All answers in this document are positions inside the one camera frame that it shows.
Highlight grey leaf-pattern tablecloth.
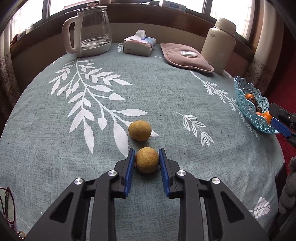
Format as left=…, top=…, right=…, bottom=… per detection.
left=1, top=45, right=283, bottom=232

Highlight pink hot water bag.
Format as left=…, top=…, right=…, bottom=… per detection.
left=160, top=43, right=214, bottom=73

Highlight patterned curtain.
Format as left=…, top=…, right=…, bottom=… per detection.
left=0, top=25, right=21, bottom=120
left=244, top=1, right=284, bottom=94

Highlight patterned curtain left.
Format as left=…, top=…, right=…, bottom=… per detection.
left=0, top=25, right=21, bottom=120

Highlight brown longan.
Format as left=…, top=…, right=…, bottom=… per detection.
left=135, top=147, right=159, bottom=173
left=128, top=120, right=152, bottom=142

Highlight dark brown passion fruit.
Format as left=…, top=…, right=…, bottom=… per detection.
left=248, top=97, right=262, bottom=113

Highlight cream thermos flask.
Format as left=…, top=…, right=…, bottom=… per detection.
left=201, top=18, right=236, bottom=75

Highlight small orange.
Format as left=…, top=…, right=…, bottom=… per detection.
left=245, top=93, right=254, bottom=99

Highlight glass kettle white handle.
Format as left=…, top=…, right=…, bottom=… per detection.
left=62, top=3, right=112, bottom=58

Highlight white blue box on windowsill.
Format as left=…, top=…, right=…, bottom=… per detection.
left=162, top=1, right=186, bottom=12

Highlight light blue plastic fruit basket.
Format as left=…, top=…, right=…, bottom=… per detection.
left=234, top=76, right=278, bottom=134

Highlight tissue pack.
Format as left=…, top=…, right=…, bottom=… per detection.
left=123, top=30, right=156, bottom=57

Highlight grey gloved hand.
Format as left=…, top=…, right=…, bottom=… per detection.
left=278, top=157, right=296, bottom=215

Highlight pink tumbler on windowsill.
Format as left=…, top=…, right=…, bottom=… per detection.
left=99, top=0, right=112, bottom=6

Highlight patterned curtain right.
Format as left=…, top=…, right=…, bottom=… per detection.
left=244, top=1, right=284, bottom=94

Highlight red frame eyeglasses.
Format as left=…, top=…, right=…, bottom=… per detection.
left=1, top=187, right=26, bottom=240

